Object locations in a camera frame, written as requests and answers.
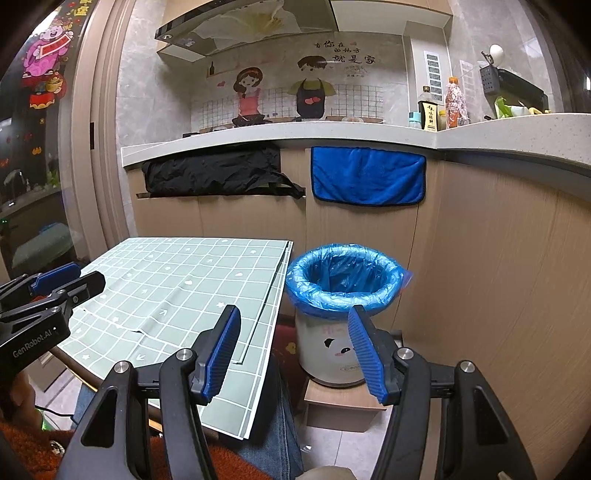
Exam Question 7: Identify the blue plastic bin liner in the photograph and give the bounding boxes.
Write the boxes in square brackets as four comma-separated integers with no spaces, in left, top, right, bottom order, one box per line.
[285,243,415,319]

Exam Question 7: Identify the grey stone kitchen counter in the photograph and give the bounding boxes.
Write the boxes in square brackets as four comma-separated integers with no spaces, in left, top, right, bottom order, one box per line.
[121,112,591,185]

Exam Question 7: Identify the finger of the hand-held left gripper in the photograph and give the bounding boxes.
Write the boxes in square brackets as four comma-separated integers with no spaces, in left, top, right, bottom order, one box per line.
[0,271,106,324]
[0,262,81,301]

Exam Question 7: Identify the glass range hood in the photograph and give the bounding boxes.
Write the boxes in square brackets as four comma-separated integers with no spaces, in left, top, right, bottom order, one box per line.
[154,0,338,61]

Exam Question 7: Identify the pink pig window sticker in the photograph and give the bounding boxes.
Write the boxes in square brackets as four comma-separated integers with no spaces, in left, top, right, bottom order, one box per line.
[21,18,77,109]

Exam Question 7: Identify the black cable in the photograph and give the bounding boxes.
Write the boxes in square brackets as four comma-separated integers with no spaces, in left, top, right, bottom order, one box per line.
[34,405,75,420]

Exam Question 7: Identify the black cloth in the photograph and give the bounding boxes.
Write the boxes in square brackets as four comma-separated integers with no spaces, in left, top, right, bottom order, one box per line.
[141,144,305,199]

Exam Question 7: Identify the white vented pipe cover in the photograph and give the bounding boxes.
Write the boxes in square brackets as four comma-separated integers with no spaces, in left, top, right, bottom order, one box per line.
[409,34,451,112]

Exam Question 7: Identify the person's left hand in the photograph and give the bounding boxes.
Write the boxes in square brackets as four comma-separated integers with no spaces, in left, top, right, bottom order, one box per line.
[0,371,35,418]

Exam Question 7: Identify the glass sliding door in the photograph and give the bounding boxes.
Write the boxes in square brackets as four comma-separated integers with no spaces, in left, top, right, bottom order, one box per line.
[0,0,134,278]

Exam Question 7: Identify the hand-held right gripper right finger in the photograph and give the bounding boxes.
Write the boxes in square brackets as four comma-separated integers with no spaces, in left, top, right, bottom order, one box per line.
[347,305,536,480]

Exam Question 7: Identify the dark sauce bottle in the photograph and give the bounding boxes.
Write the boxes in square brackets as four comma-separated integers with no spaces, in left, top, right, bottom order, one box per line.
[418,86,446,132]

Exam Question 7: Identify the wooden stool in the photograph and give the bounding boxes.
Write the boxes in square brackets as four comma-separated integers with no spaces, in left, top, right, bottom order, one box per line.
[302,376,391,435]

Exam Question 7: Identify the black dish rack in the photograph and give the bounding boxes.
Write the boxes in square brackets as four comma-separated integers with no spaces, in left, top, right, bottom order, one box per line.
[499,69,550,114]

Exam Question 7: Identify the cartoon couple wall sticker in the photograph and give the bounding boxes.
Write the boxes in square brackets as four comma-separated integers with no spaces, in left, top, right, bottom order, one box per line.
[189,34,407,130]

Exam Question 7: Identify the green vegetable bag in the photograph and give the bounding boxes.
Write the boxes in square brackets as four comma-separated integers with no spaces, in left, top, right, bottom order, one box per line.
[494,95,532,119]

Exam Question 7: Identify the dark red flowered mat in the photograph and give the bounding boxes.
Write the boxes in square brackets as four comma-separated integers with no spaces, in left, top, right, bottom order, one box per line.
[277,324,302,357]

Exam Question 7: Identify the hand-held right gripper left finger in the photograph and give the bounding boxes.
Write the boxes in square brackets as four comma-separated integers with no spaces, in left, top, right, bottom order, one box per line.
[55,305,242,480]

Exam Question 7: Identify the light wood kitchen cabinet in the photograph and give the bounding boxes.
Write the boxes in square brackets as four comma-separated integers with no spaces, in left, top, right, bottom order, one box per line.
[134,148,591,480]

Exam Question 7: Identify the blue towel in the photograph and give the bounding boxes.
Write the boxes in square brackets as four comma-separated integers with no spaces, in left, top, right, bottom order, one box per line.
[310,146,427,206]

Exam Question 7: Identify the wall cabinet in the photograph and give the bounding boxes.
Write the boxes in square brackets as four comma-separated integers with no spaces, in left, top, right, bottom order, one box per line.
[330,0,453,35]

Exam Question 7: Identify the green grid tablecloth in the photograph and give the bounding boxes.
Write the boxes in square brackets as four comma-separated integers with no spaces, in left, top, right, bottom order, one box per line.
[69,237,294,441]

